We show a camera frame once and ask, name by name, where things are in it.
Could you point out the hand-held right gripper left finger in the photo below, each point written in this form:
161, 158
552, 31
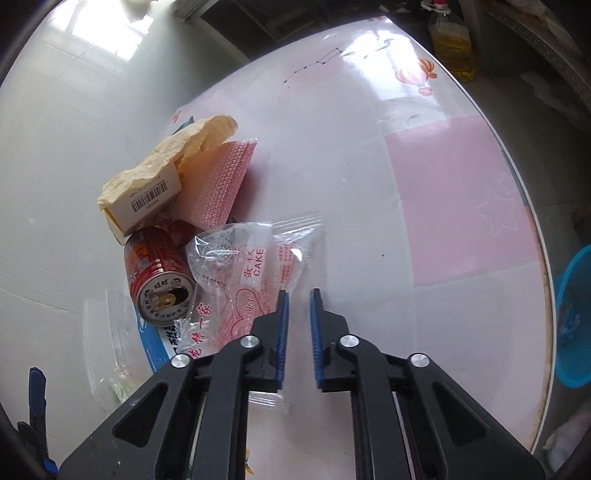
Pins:
280, 341

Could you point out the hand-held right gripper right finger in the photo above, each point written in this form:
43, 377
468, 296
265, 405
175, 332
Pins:
316, 341

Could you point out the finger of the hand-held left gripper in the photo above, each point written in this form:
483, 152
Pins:
38, 397

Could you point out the clear cake wrapper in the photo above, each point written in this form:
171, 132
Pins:
231, 286

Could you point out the red drink can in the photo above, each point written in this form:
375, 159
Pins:
157, 261

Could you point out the pink foam sheet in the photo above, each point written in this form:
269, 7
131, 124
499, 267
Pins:
217, 184

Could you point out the blue plastic basin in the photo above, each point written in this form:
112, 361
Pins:
572, 323

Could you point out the clear plastic bottle, blue label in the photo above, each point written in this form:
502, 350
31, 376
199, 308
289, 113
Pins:
106, 332

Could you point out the blue toothpaste box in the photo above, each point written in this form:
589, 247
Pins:
157, 341

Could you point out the small cardboard box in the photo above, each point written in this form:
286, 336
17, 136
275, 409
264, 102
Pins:
147, 203

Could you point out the crumpled beige paper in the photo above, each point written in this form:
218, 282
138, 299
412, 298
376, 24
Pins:
203, 134

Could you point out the cooking oil bottle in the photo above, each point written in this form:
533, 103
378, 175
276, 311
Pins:
455, 50

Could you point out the woven shelf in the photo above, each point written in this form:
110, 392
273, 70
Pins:
531, 32

